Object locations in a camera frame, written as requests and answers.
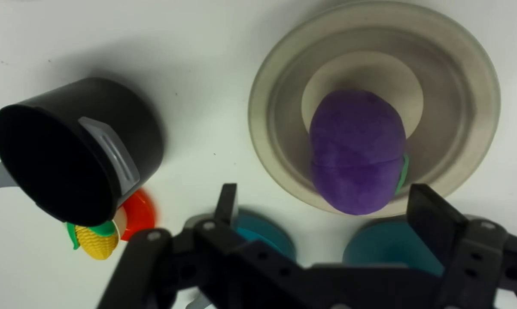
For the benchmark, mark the yellow toy corn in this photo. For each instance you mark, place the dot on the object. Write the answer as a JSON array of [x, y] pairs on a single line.
[[96, 240]]

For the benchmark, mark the teal pot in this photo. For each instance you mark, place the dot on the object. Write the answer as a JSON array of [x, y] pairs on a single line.
[[383, 245]]

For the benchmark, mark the teal pot lid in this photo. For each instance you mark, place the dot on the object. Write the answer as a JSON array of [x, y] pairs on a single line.
[[263, 233]]

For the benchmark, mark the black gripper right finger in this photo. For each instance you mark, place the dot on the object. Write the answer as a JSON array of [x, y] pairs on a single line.
[[474, 251]]

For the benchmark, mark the red toy plate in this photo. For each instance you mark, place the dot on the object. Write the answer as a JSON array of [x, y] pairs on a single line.
[[138, 215]]

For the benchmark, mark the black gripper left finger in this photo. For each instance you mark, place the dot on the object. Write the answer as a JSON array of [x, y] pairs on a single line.
[[211, 263]]

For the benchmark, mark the purple plushy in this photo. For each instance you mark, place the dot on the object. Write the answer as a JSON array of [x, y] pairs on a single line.
[[357, 151]]

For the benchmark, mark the cream plate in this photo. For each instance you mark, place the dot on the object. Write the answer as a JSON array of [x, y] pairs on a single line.
[[457, 86]]

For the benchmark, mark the black pot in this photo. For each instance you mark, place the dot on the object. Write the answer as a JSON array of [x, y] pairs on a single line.
[[69, 148]]

